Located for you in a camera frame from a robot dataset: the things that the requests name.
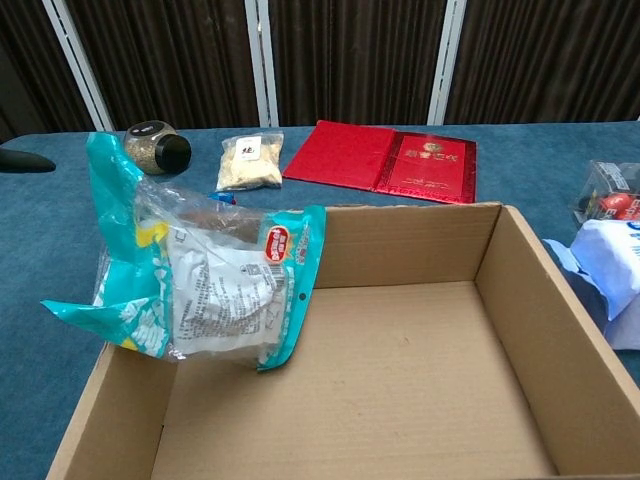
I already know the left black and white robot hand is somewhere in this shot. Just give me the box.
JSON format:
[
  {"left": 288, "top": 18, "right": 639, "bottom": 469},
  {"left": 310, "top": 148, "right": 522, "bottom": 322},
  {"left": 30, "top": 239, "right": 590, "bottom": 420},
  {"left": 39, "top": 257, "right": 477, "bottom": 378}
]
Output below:
[{"left": 0, "top": 147, "right": 57, "bottom": 174}]

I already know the teal snack bag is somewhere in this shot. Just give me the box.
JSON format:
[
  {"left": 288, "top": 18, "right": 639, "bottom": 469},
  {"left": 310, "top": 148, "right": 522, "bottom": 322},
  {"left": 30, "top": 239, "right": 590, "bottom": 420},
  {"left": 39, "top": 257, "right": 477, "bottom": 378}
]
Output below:
[{"left": 39, "top": 130, "right": 327, "bottom": 374}]

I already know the clear box of coffee capsules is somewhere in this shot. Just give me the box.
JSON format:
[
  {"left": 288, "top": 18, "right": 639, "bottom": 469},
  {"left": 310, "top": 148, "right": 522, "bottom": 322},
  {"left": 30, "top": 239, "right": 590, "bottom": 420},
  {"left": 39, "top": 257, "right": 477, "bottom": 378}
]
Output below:
[{"left": 571, "top": 159, "right": 640, "bottom": 224}]

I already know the white blue tissue pack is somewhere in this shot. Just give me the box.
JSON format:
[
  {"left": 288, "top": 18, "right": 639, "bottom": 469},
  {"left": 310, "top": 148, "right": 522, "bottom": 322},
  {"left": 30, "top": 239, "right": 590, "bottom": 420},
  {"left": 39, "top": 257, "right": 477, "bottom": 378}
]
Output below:
[{"left": 543, "top": 218, "right": 640, "bottom": 351}]

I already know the clear beige snack packet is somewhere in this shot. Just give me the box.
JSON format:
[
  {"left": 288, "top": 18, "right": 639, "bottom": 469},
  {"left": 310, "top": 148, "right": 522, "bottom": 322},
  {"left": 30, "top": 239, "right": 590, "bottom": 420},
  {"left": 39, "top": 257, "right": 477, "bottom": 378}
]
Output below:
[{"left": 215, "top": 130, "right": 285, "bottom": 192}]

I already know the open brown cardboard box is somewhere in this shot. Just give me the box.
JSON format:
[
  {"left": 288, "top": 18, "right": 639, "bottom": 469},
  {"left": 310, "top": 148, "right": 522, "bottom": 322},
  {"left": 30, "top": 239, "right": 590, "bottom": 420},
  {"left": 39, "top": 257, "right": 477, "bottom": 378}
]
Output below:
[{"left": 47, "top": 201, "right": 640, "bottom": 480}]

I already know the blue felt table cover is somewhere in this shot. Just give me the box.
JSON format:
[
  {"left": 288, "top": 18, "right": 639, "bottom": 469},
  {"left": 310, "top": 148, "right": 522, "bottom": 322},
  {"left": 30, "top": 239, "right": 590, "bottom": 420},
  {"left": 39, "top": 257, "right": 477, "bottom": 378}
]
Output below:
[{"left": 0, "top": 119, "right": 640, "bottom": 480}]

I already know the glass jar with black lid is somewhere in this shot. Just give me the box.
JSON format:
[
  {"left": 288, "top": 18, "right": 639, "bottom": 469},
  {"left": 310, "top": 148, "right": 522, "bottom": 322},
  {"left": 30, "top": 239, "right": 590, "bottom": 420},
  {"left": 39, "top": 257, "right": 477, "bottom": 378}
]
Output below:
[{"left": 123, "top": 119, "right": 193, "bottom": 176}]

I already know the open red certificate folder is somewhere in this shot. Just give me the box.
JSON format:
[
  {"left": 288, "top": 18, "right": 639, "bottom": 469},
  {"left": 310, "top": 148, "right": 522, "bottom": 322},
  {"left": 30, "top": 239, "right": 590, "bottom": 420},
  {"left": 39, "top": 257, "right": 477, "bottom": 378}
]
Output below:
[{"left": 282, "top": 119, "right": 478, "bottom": 205}]

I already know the white partition frame post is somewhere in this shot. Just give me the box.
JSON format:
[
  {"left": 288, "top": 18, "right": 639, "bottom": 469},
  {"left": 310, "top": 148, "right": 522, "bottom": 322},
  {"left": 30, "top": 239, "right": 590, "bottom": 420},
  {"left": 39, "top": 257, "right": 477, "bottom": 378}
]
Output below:
[
  {"left": 244, "top": 0, "right": 280, "bottom": 127},
  {"left": 427, "top": 0, "right": 469, "bottom": 126},
  {"left": 42, "top": 0, "right": 115, "bottom": 132}
]

